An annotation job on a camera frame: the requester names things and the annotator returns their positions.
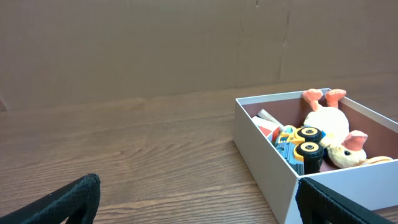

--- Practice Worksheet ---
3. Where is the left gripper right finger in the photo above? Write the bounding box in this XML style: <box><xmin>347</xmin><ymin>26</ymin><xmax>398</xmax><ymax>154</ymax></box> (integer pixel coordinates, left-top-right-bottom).
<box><xmin>295</xmin><ymin>177</ymin><xmax>393</xmax><ymax>224</ymax></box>

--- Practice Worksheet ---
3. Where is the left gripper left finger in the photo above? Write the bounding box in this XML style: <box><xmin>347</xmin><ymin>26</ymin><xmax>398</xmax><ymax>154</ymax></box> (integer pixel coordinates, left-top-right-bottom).
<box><xmin>1</xmin><ymin>174</ymin><xmax>101</xmax><ymax>224</ymax></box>

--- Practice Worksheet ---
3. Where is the yellow grey toy truck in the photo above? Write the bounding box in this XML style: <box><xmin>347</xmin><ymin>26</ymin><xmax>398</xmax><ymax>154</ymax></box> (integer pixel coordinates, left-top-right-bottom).
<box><xmin>275</xmin><ymin>125</ymin><xmax>325</xmax><ymax>175</ymax></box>

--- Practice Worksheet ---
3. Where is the plush duck toy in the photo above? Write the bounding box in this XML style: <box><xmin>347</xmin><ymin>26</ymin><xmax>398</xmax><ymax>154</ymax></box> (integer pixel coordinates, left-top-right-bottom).
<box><xmin>303</xmin><ymin>88</ymin><xmax>368</xmax><ymax>169</ymax></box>

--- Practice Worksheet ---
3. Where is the wooden cat rattle drum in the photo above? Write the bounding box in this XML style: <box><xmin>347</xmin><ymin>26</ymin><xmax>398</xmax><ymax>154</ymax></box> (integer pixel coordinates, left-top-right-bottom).
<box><xmin>257</xmin><ymin>109</ymin><xmax>297</xmax><ymax>134</ymax></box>

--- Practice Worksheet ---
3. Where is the multicolour puzzle cube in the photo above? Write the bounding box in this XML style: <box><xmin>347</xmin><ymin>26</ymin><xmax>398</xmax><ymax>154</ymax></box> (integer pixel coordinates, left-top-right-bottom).
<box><xmin>251</xmin><ymin>116</ymin><xmax>279</xmax><ymax>144</ymax></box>

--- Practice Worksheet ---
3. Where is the white box, maroon inside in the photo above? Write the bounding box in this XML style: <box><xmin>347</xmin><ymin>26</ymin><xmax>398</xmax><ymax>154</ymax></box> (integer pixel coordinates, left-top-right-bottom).
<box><xmin>233</xmin><ymin>91</ymin><xmax>397</xmax><ymax>223</ymax></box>

